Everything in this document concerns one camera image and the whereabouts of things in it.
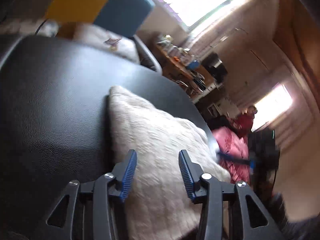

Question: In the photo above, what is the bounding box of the deer print pillow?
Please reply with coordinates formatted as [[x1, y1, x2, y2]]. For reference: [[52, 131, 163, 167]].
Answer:
[[73, 23, 140, 64]]

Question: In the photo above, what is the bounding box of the pink blanket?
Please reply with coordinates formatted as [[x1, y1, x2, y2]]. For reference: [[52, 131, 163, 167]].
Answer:
[[212, 127, 249, 184]]

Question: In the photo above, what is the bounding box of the wooden side table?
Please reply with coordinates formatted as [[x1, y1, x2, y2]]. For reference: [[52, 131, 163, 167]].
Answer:
[[151, 34, 222, 101]]

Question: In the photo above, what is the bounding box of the beige curtain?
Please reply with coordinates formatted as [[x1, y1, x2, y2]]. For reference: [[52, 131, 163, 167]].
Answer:
[[186, 0, 275, 58]]

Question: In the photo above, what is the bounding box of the blue bag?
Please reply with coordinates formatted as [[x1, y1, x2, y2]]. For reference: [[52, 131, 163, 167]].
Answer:
[[186, 60, 200, 70]]

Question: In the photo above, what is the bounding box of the black monitor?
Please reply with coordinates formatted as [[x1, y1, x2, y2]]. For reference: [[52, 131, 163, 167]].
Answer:
[[201, 53, 228, 84]]

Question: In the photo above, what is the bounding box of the person in red jacket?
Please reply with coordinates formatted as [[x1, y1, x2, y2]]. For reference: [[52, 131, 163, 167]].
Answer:
[[229, 105, 258, 138]]

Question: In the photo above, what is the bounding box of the geometric pattern pillow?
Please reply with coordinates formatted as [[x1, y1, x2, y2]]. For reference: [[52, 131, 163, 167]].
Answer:
[[1, 18, 60, 37]]

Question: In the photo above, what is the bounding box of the tricolour sofa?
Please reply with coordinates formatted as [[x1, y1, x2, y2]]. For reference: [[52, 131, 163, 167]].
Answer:
[[0, 0, 163, 73]]

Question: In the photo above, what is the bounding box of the cream knitted sweater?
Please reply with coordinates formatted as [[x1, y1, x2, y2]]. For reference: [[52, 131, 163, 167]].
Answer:
[[108, 86, 231, 239]]

